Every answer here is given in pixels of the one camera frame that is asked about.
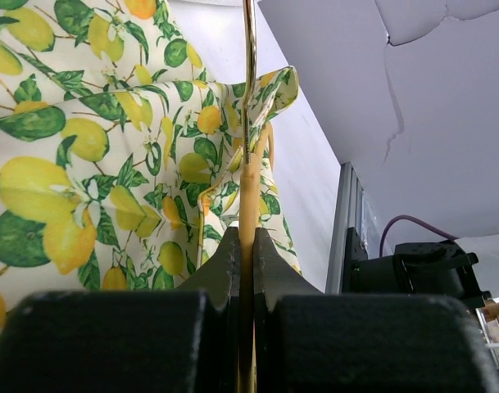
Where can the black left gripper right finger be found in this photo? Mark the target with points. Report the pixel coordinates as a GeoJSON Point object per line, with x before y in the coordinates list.
{"type": "Point", "coordinates": [307, 341]}

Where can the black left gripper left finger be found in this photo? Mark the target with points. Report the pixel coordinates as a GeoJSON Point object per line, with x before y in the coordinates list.
{"type": "Point", "coordinates": [179, 340]}

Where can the yellow clothes hanger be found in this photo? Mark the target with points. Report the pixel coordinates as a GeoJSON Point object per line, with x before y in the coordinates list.
{"type": "Point", "coordinates": [248, 213]}

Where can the lemon print skirt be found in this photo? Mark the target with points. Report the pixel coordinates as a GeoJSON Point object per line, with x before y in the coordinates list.
{"type": "Point", "coordinates": [121, 156]}

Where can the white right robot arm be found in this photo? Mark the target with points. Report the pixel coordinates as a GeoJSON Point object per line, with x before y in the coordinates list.
{"type": "Point", "coordinates": [448, 269]}

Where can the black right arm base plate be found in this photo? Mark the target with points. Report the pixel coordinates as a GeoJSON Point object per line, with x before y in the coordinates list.
{"type": "Point", "coordinates": [360, 274]}

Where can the aluminium mounting rail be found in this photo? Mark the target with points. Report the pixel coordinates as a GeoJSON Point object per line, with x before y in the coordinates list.
{"type": "Point", "coordinates": [353, 210]}

